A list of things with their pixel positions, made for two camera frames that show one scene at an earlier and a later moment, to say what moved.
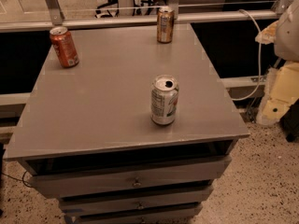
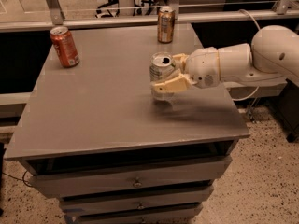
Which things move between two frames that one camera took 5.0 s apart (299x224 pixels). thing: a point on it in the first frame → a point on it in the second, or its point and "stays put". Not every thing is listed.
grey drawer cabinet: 86,133 stays put
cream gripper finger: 267,35 → 183,60
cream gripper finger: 281,91 → 177,84
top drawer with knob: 124,178 stays put
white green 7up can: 164,98 → 160,65
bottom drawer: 183,215 stays put
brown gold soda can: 165,20 stays put
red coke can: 64,47 stays put
